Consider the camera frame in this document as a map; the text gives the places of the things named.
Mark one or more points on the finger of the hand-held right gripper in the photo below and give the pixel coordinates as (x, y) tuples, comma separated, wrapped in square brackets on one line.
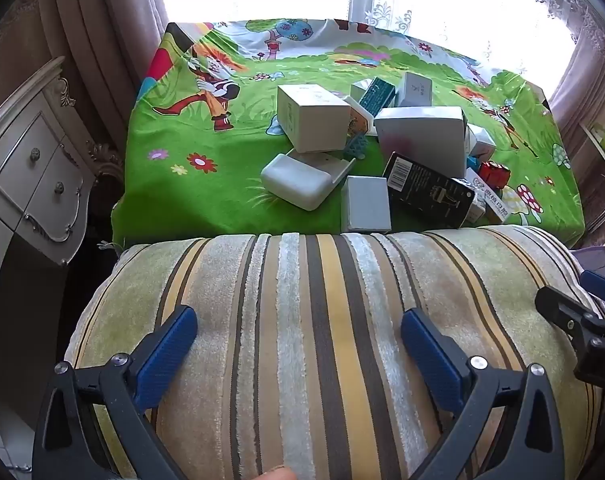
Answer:
[(600, 285), (557, 302)]

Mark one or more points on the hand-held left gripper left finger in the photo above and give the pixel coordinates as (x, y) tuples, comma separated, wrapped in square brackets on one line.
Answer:
[(167, 355)]

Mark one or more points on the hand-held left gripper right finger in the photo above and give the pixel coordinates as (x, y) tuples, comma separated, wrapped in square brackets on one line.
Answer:
[(432, 360)]

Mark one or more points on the black box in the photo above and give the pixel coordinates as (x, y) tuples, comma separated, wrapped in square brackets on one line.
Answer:
[(427, 195)]

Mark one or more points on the grey box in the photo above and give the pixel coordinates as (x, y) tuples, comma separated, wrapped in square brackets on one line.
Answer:
[(365, 205)]

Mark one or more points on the white plastic tool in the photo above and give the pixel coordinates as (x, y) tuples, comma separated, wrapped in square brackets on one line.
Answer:
[(292, 182)]

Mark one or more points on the white box pink print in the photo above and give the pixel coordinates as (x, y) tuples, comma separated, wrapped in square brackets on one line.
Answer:
[(422, 135)]

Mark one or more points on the person's left hand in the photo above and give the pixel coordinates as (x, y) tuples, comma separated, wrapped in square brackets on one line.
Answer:
[(277, 475)]

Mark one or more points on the white labelled box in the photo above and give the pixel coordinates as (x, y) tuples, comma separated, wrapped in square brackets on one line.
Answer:
[(487, 200)]

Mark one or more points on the striped plush cushion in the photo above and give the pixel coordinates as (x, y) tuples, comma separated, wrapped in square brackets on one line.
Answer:
[(307, 360)]

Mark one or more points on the green tissue pack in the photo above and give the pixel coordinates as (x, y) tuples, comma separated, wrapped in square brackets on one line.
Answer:
[(602, 135)]

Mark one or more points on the green cartoon printed bed sheet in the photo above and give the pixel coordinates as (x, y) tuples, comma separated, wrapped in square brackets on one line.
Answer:
[(192, 195)]

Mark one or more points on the mauve curtain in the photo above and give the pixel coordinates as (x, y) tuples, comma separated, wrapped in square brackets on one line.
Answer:
[(112, 35), (592, 85)]

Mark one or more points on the teal plastic mesh piece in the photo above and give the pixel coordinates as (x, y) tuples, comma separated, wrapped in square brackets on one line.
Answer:
[(355, 149)]

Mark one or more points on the white ornate dresser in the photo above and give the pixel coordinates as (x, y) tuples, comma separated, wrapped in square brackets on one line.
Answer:
[(32, 160)]

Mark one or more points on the large white box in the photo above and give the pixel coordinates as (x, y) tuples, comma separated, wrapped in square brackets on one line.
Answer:
[(307, 120)]

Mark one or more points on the teal box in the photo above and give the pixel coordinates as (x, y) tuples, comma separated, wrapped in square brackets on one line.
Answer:
[(377, 95)]

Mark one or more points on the small white box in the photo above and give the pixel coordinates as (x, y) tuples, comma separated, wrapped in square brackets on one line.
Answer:
[(360, 89)]

